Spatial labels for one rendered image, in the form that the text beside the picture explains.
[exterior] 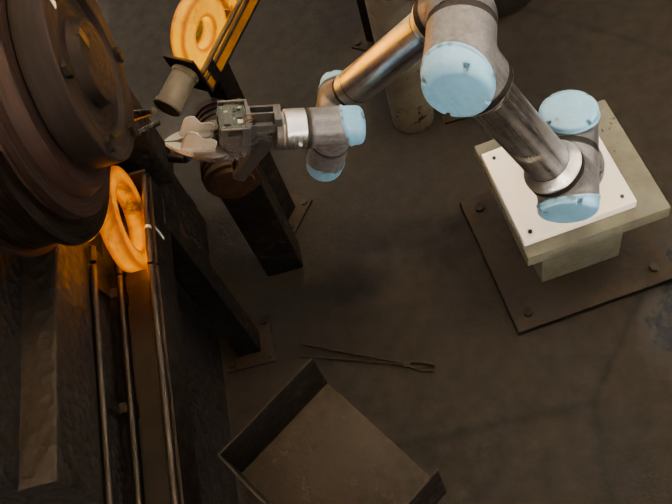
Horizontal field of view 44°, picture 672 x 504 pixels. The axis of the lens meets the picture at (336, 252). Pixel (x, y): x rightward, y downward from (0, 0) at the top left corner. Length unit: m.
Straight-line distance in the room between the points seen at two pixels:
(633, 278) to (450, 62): 0.97
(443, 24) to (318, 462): 0.72
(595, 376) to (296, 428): 0.86
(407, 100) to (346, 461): 1.17
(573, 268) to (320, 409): 0.90
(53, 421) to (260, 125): 0.62
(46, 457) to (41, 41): 0.55
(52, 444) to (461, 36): 0.84
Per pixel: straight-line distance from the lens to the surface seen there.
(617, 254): 2.12
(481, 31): 1.35
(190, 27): 1.72
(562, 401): 2.00
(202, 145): 1.52
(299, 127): 1.51
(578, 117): 1.69
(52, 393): 1.26
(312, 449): 1.37
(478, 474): 1.95
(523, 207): 1.85
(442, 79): 1.31
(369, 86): 1.60
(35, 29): 1.09
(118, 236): 1.41
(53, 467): 1.22
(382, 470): 1.35
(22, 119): 1.07
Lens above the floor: 1.89
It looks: 59 degrees down
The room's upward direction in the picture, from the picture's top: 23 degrees counter-clockwise
